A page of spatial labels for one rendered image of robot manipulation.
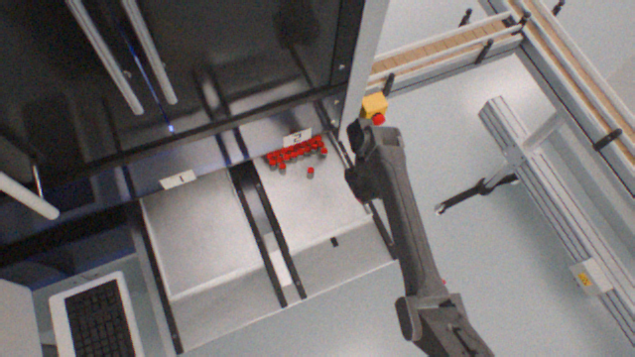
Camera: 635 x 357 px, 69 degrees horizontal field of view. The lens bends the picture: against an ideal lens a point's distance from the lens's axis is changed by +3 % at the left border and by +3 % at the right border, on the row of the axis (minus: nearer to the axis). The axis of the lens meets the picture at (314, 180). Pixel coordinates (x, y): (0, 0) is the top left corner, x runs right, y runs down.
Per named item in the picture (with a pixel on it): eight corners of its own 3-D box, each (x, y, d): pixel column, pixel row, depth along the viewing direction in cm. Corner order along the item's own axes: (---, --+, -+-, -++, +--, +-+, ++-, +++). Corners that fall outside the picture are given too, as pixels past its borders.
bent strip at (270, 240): (264, 240, 128) (262, 234, 122) (273, 236, 128) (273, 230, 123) (282, 287, 123) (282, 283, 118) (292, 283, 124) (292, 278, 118)
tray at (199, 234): (137, 189, 132) (133, 185, 129) (222, 160, 137) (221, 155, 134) (171, 299, 120) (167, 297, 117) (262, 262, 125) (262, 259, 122)
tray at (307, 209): (247, 152, 139) (246, 146, 135) (324, 124, 144) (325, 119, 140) (289, 251, 127) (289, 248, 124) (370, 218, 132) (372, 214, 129)
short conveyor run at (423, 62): (339, 121, 149) (344, 94, 134) (320, 84, 154) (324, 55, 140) (513, 59, 162) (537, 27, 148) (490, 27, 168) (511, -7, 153)
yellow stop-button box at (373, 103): (353, 106, 138) (356, 93, 131) (374, 99, 139) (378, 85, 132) (363, 126, 135) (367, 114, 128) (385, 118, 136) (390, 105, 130)
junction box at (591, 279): (567, 267, 173) (581, 262, 165) (577, 262, 174) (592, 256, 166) (586, 297, 169) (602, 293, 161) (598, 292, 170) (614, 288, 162)
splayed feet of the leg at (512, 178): (430, 205, 229) (438, 195, 217) (512, 172, 239) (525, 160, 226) (438, 219, 227) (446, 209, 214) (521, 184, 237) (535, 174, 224)
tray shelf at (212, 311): (122, 198, 133) (120, 196, 131) (337, 122, 146) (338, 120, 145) (168, 360, 116) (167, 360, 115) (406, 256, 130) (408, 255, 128)
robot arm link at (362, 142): (365, 139, 90) (403, 142, 93) (353, 98, 96) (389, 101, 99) (345, 174, 99) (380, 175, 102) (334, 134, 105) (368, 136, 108)
